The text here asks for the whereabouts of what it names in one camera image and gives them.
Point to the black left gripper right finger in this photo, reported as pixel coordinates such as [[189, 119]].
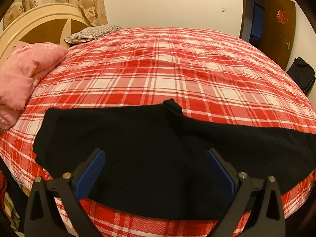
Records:
[[238, 186]]

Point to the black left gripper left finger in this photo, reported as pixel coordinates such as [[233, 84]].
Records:
[[76, 185]]

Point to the black pants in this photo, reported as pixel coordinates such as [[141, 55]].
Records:
[[156, 164]]

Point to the red white plaid bedsheet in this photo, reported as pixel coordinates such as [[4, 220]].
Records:
[[213, 76]]

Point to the black bag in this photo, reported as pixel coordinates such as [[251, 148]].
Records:
[[302, 74]]

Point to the pink folded quilt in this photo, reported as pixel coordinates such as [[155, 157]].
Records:
[[22, 70]]

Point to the grey striped pillow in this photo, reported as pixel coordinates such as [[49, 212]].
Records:
[[91, 33]]

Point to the brown wooden door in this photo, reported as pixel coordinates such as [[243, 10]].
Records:
[[269, 25]]

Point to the cream wooden headboard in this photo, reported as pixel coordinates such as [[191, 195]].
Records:
[[47, 23]]

